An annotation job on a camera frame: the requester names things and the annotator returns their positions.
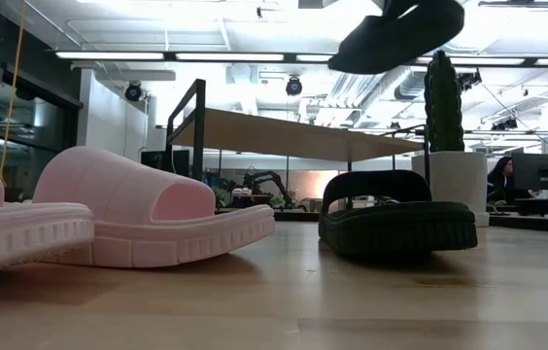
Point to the black foam slide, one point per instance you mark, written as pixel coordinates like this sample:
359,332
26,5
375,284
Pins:
390,228
390,48

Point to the pink foam slide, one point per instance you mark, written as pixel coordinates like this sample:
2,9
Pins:
123,194
21,233

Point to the black background robot arm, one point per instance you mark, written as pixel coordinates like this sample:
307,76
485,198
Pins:
274,177

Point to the small green plant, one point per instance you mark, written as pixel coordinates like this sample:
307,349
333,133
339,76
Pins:
219,198
277,201

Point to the round black ceiling lamp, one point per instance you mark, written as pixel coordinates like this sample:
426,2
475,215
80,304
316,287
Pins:
294,86
133,92

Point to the black computer monitor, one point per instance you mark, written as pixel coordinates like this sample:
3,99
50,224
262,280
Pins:
157,163
541,172

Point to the green cactus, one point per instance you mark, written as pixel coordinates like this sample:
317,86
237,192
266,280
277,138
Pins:
444,107

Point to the white plant pot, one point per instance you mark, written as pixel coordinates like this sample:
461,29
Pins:
458,175

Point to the person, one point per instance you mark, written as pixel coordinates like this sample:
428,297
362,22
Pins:
500,180

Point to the wooden shelf black metal frame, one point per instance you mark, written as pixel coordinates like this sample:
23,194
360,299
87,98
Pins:
279,136

